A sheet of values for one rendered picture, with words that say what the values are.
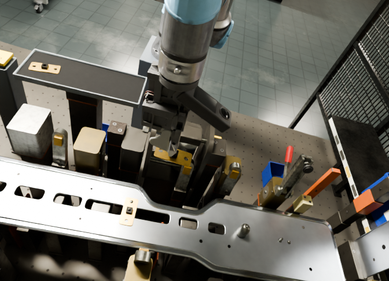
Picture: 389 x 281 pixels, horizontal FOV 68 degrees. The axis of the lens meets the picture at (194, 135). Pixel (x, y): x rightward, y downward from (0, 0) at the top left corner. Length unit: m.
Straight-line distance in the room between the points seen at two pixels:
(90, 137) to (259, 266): 0.61
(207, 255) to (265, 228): 0.22
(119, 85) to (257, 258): 0.67
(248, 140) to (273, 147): 0.15
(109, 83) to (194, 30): 0.59
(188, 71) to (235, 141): 1.12
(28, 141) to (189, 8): 0.66
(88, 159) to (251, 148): 0.92
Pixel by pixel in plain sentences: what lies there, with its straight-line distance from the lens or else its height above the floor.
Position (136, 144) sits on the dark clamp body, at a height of 1.08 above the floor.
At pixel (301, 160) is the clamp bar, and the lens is 0.89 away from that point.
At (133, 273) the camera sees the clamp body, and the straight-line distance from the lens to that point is 0.77.
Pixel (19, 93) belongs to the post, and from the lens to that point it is 1.16.
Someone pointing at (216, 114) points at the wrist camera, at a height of 1.44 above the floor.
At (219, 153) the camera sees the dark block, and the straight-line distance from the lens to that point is 0.89.
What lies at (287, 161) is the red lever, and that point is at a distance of 0.99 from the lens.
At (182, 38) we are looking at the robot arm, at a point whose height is 1.58.
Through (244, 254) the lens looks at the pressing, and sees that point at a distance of 0.91.
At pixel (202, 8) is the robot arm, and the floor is 1.62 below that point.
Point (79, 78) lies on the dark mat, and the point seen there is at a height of 1.16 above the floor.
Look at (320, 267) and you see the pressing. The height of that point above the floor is 1.00.
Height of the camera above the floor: 1.79
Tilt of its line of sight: 47 degrees down
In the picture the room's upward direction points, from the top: 21 degrees clockwise
